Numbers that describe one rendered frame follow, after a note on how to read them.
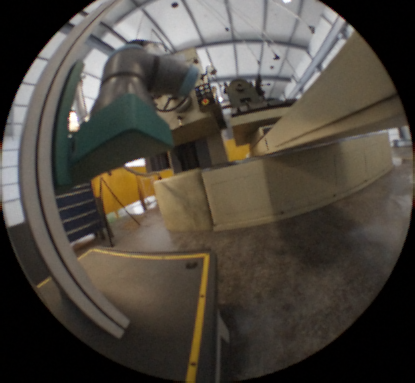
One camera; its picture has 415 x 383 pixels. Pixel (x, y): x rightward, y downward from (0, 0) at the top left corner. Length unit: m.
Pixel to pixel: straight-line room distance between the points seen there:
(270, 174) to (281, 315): 1.00
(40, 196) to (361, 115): 0.45
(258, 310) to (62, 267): 0.62
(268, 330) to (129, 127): 0.67
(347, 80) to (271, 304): 0.69
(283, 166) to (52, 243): 1.27
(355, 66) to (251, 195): 1.09
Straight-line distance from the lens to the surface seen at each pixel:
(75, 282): 0.27
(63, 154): 0.27
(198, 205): 1.23
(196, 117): 1.19
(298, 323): 0.62
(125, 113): 0.17
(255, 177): 1.11
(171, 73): 0.34
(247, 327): 0.61
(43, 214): 0.25
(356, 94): 0.22
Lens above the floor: 0.59
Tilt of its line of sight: 2 degrees down
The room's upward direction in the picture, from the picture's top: 13 degrees counter-clockwise
